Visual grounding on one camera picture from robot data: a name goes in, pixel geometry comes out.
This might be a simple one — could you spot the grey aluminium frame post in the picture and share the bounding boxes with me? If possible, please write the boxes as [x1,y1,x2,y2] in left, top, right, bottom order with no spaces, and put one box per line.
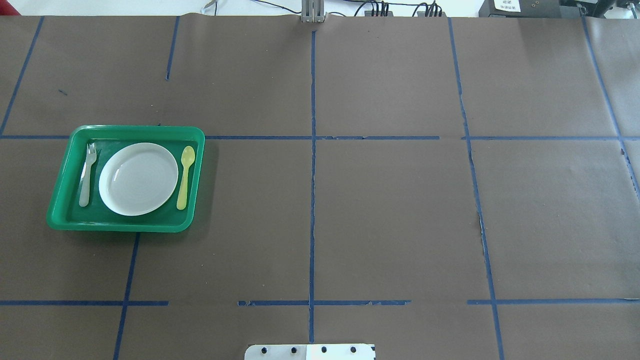
[301,0,327,23]

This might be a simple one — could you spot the green plastic tray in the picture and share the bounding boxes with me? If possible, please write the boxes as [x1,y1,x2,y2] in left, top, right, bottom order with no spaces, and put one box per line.
[46,125,205,233]

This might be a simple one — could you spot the white pedestal base plate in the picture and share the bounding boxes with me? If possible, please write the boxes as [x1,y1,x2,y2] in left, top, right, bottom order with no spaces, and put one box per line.
[244,343,377,360]

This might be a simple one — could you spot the yellow plastic spoon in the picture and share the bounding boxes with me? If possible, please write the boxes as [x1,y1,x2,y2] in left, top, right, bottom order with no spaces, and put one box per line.
[176,145,196,211]

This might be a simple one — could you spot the white round plate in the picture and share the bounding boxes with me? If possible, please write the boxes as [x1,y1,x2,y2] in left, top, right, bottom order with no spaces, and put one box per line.
[98,142,178,217]

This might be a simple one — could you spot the black computer box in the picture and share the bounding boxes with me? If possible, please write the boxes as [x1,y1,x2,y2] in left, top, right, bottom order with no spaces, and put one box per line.
[478,0,585,19]

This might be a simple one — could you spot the clear plastic fork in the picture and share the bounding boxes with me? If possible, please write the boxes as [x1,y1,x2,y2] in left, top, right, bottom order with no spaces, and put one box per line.
[78,142,98,208]

